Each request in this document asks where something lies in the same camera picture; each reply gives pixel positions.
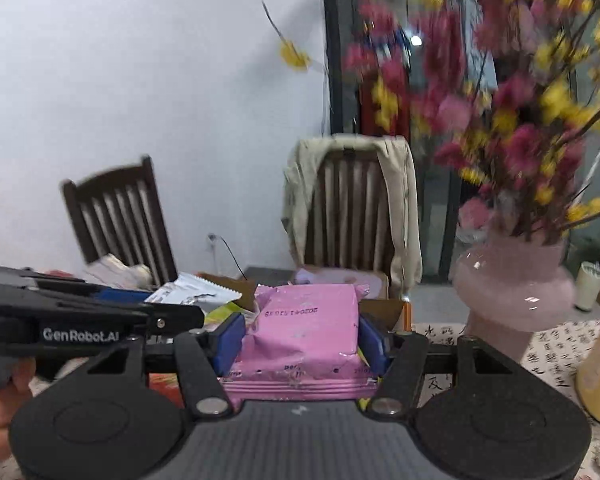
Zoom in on pink glass vase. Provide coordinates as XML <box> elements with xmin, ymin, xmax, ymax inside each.
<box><xmin>452</xmin><ymin>230</ymin><xmax>576</xmax><ymax>363</ymax></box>

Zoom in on white cloth on chair seat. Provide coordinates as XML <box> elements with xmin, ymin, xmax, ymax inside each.
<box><xmin>87</xmin><ymin>254</ymin><xmax>153</xmax><ymax>288</ymax></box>

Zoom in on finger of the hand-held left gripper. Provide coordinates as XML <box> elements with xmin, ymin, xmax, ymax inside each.
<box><xmin>0</xmin><ymin>266</ymin><xmax>153</xmax><ymax>306</ymax></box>

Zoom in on white silver snack packet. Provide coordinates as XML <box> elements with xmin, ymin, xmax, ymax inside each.
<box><xmin>145</xmin><ymin>272</ymin><xmax>243</xmax><ymax>311</ymax></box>

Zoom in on yellow and pink flower bouquet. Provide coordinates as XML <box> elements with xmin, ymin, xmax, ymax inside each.
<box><xmin>260</xmin><ymin>0</ymin><xmax>600</xmax><ymax>251</ymax></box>

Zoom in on pink snack packet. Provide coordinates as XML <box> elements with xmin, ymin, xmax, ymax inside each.
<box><xmin>219</xmin><ymin>282</ymin><xmax>388</xmax><ymax>401</ymax></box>

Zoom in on white wall socket with cable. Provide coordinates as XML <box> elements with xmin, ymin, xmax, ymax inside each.
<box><xmin>207</xmin><ymin>232</ymin><xmax>247</xmax><ymax>281</ymax></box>

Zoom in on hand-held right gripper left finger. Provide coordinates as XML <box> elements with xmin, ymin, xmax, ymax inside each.
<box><xmin>82</xmin><ymin>312</ymin><xmax>248</xmax><ymax>420</ymax></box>

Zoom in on wooden chair with beige jacket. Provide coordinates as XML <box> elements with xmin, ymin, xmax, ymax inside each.
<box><xmin>281</xmin><ymin>134</ymin><xmax>423</xmax><ymax>296</ymax></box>

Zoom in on red cardboard box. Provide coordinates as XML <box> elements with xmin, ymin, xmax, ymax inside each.
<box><xmin>147</xmin><ymin>265</ymin><xmax>413</xmax><ymax>408</ymax></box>

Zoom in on white cylinder container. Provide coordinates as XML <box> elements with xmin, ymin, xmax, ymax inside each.
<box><xmin>575</xmin><ymin>261</ymin><xmax>600</xmax><ymax>311</ymax></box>

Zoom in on dark wooden chair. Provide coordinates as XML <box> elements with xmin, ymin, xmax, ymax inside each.
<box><xmin>61</xmin><ymin>156</ymin><xmax>178</xmax><ymax>286</ymax></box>

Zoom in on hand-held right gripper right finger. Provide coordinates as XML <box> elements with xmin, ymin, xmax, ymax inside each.
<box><xmin>357</xmin><ymin>314</ymin><xmax>516</xmax><ymax>418</ymax></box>

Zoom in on lime green snack packet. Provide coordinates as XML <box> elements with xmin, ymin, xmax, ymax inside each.
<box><xmin>203</xmin><ymin>301</ymin><xmax>253</xmax><ymax>333</ymax></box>

